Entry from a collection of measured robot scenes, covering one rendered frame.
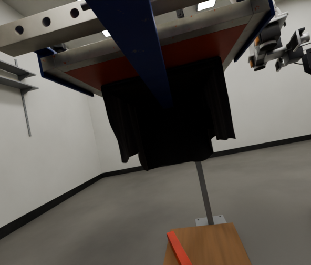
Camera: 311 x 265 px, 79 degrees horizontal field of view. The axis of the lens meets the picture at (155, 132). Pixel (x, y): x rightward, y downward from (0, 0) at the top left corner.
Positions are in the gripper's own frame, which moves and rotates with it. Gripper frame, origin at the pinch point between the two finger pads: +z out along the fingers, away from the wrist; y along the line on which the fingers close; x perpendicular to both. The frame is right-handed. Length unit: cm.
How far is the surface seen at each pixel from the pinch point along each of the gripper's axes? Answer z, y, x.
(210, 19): 42, -63, -17
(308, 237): 139, 15, -40
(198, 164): 93, 25, 14
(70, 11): 36, -80, 9
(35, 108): -13, 74, 251
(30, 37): 39, -83, 19
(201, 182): 106, 25, 15
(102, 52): 43, -71, 9
